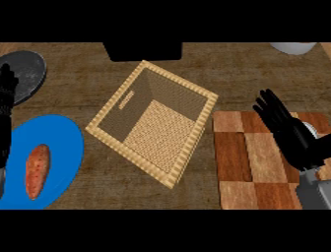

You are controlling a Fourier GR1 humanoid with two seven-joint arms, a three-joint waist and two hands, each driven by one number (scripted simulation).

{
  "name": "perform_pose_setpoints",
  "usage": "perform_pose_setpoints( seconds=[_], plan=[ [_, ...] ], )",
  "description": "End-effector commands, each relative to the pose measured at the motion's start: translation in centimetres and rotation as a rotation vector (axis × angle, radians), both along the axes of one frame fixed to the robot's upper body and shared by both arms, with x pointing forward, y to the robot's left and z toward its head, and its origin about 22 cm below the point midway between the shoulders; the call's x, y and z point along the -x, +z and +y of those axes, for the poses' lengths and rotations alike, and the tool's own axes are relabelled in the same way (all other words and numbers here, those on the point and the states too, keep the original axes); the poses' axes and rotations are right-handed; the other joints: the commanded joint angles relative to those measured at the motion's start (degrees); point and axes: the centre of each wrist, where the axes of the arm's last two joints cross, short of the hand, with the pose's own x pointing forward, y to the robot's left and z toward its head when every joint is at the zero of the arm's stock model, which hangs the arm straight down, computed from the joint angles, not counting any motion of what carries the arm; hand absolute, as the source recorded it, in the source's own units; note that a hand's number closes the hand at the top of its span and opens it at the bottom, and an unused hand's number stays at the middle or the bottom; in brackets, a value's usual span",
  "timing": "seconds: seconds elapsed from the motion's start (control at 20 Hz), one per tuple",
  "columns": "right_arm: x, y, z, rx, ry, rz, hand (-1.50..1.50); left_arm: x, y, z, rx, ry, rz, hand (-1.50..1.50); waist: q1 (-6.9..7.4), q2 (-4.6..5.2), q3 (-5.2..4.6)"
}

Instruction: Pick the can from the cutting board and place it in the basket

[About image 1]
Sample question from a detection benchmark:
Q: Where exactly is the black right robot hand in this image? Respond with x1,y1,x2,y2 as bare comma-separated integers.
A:
251,88,331,172

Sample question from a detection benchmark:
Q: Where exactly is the pale grey can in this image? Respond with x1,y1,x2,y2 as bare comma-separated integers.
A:
300,121,321,139

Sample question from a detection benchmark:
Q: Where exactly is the checkered wooden cutting board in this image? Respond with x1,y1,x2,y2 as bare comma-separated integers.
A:
211,110,331,211

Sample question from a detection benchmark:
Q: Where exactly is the tan wicker basket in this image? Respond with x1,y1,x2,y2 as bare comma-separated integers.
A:
84,59,220,190

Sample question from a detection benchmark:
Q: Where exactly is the blue plate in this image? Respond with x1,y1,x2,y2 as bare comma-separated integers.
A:
0,113,85,211

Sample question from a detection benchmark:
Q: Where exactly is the orange sweet potato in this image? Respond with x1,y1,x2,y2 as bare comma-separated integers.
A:
25,143,51,201

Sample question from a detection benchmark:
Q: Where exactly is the dark grey round plate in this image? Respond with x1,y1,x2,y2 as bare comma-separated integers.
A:
0,49,47,110

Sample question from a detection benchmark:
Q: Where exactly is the pale grey round container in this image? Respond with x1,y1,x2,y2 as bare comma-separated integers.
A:
269,42,318,56

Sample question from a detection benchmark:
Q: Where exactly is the black appliance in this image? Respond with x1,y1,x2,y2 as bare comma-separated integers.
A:
102,42,183,63

